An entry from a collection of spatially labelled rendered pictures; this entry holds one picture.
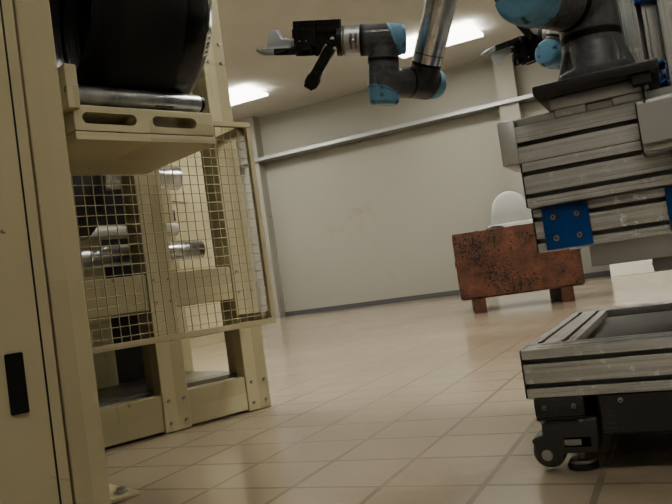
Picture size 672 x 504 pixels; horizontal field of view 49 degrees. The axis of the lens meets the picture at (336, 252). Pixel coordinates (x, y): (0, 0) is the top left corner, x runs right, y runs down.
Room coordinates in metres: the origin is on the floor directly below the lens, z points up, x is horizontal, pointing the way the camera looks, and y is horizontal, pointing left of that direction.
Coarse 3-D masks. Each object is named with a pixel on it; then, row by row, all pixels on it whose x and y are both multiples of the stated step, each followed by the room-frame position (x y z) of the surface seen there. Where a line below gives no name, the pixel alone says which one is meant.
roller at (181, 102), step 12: (84, 96) 1.62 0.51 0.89; (96, 96) 1.63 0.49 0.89; (108, 96) 1.65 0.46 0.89; (120, 96) 1.67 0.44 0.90; (132, 96) 1.69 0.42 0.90; (144, 96) 1.71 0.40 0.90; (156, 96) 1.74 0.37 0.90; (168, 96) 1.76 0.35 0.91; (180, 96) 1.78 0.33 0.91; (192, 96) 1.81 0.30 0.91; (144, 108) 1.73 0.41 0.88; (156, 108) 1.75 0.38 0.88; (168, 108) 1.77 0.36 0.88; (180, 108) 1.79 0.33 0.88; (192, 108) 1.81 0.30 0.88
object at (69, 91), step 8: (64, 64) 1.55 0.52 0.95; (72, 64) 1.56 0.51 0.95; (64, 72) 1.55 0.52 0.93; (72, 72) 1.56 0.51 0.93; (64, 80) 1.55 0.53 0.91; (72, 80) 1.56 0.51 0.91; (64, 88) 1.56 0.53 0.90; (72, 88) 1.56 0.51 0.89; (64, 96) 1.56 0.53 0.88; (72, 96) 1.56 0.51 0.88; (64, 104) 1.56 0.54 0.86; (72, 104) 1.56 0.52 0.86; (64, 112) 1.58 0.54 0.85
